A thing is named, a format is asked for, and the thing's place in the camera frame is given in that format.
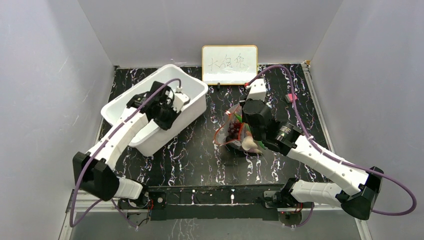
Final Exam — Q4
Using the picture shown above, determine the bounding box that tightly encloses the pink whiteboard eraser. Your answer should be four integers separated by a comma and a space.
284, 93, 298, 103

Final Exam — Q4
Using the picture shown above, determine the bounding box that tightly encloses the white plastic bin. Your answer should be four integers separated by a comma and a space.
100, 64, 209, 157

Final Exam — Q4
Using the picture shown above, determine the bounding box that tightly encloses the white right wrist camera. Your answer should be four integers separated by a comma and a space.
246, 78, 267, 102

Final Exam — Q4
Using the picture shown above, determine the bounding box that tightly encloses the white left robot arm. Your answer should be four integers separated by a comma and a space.
72, 78, 190, 208

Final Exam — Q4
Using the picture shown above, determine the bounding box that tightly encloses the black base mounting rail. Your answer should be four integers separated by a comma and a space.
67, 183, 362, 222

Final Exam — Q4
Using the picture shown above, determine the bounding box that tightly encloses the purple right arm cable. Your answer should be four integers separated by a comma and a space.
245, 64, 418, 217

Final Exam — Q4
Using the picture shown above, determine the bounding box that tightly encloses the dark red grape bunch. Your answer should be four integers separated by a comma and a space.
227, 121, 242, 140

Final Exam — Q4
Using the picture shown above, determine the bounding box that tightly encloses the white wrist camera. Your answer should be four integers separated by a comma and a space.
172, 86, 190, 114
246, 78, 267, 102

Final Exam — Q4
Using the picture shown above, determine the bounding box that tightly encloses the clear zip top bag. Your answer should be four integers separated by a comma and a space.
213, 103, 266, 154

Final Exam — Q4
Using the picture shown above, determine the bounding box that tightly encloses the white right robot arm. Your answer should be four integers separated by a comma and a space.
240, 99, 382, 220

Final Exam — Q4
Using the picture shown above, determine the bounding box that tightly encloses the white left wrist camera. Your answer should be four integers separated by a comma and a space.
172, 86, 190, 114

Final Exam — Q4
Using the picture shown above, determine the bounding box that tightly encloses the white toy mushroom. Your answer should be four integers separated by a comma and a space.
241, 135, 263, 154

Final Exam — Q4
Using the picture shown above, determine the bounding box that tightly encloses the small whiteboard with writing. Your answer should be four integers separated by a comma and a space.
201, 45, 258, 85

